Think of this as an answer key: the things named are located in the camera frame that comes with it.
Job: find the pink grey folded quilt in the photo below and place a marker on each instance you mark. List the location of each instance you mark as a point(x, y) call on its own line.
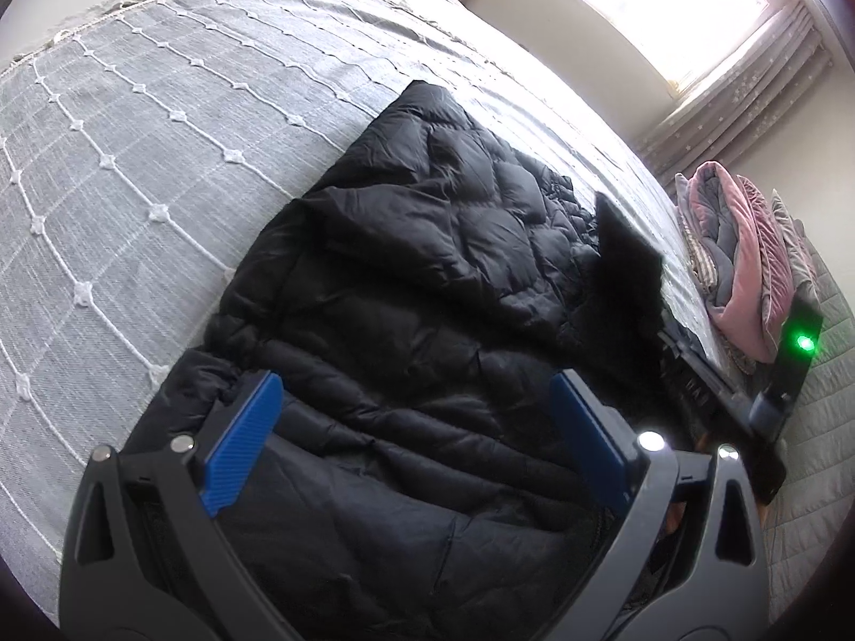
point(748, 257)

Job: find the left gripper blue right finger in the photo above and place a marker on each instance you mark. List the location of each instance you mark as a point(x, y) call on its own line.
point(686, 560)

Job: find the grey padded headboard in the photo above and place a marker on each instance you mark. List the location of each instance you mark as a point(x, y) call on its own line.
point(814, 501)

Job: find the grey white bedspread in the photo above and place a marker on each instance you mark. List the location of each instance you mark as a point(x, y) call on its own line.
point(145, 146)

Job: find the black puffer jacket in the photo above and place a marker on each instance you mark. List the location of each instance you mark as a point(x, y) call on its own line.
point(416, 303)

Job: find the grey curtain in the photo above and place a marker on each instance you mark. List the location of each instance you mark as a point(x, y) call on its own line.
point(723, 115)

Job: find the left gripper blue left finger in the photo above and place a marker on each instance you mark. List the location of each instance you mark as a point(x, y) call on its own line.
point(144, 557)

